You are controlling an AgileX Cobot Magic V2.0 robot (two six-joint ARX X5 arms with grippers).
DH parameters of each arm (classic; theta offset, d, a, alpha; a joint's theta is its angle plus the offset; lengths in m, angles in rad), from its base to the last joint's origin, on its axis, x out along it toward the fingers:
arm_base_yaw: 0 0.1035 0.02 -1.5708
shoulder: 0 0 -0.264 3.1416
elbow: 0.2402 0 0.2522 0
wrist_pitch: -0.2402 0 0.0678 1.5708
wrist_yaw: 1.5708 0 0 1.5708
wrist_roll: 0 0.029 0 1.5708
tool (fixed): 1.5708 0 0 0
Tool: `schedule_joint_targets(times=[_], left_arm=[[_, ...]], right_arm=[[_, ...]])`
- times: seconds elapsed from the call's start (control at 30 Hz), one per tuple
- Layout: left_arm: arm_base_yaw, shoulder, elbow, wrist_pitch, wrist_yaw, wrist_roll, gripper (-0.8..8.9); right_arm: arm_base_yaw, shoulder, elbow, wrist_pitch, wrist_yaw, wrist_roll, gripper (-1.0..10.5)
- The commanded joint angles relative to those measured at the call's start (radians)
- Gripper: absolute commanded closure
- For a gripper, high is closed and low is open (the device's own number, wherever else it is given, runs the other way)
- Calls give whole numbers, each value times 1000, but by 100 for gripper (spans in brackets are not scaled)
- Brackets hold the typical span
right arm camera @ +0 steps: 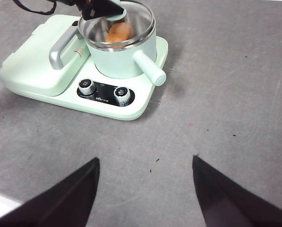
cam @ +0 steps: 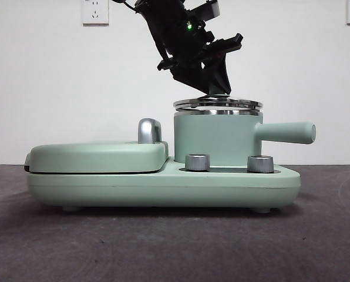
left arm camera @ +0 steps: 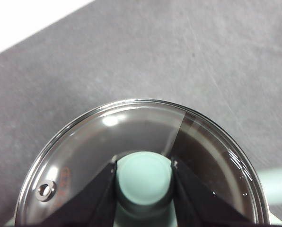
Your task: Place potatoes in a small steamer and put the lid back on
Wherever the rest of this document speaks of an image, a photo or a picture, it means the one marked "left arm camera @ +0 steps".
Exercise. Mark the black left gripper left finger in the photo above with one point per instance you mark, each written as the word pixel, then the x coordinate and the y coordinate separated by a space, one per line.
pixel 91 205

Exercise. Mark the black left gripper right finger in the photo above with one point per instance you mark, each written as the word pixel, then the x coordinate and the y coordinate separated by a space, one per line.
pixel 200 208

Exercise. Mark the glass lid with green knob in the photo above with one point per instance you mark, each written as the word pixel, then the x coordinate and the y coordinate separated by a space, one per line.
pixel 143 175

